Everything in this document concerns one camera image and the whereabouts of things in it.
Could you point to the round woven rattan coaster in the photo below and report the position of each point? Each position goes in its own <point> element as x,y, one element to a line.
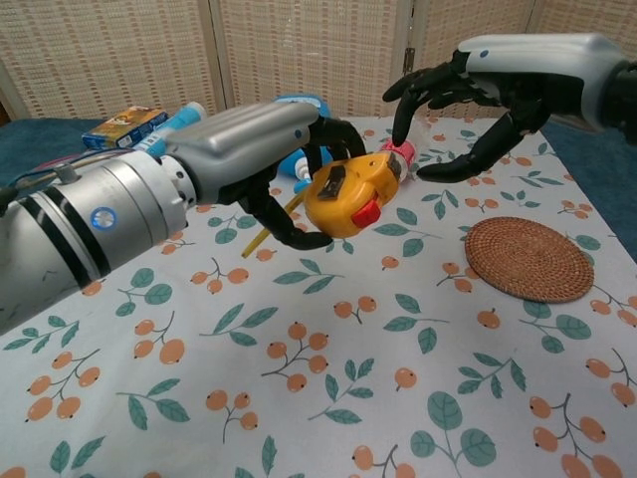
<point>530,259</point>

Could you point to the metal screen hinge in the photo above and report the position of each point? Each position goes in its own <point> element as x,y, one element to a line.
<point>410,59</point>

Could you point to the orange blue carton box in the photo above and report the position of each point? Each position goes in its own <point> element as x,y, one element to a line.
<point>122,127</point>

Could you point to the woven folding screen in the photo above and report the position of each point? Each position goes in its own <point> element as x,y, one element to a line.
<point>298,50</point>

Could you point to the yellow tape measure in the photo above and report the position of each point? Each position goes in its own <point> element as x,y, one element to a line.
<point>348,199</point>

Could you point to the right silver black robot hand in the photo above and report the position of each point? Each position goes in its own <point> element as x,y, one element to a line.
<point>537,65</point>

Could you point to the floral print tablecloth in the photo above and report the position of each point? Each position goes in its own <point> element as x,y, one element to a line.
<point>318,348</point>

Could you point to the clear bottle red cap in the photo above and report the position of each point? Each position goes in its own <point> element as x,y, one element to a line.
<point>404,152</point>

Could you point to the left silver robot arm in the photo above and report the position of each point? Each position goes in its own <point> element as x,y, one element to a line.
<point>74,234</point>

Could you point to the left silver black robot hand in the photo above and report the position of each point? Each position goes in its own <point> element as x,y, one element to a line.
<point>239,139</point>

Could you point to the blue white tube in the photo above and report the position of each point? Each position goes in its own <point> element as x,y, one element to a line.
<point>181,119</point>

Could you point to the blue pump detergent bottle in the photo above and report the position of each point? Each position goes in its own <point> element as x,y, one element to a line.
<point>291,167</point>

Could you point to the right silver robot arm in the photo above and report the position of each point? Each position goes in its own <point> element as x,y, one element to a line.
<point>624,94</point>

